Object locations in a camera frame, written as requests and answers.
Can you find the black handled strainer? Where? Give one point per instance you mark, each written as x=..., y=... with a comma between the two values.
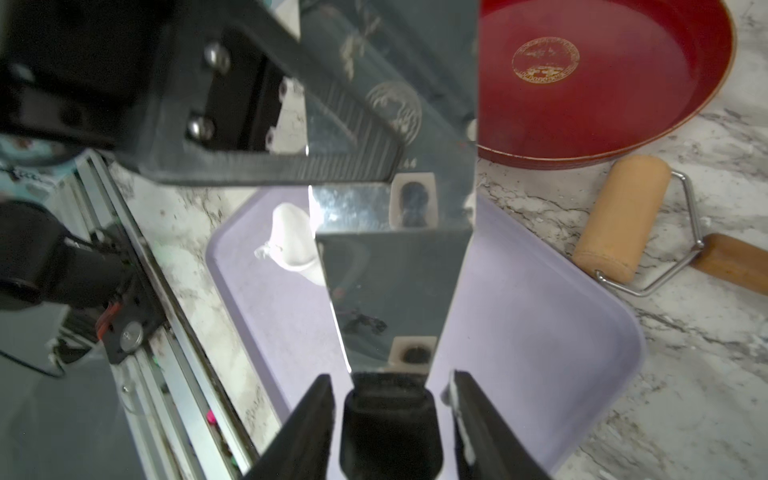
x=395, y=98

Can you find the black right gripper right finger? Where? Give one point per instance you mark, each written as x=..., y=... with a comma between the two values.
x=485, y=446

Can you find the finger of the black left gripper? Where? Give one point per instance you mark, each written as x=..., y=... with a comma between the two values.
x=214, y=96

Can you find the red round tray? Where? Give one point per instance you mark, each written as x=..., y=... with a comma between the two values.
x=569, y=84

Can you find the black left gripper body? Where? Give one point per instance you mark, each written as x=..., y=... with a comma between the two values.
x=73, y=71

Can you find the white dough piece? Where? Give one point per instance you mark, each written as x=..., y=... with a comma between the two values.
x=291, y=244

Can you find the teal plastic scoop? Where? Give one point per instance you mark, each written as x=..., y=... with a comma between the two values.
x=32, y=169

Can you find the lavender silicone mat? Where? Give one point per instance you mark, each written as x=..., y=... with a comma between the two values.
x=550, y=348

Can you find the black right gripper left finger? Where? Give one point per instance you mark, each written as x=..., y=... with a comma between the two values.
x=301, y=449

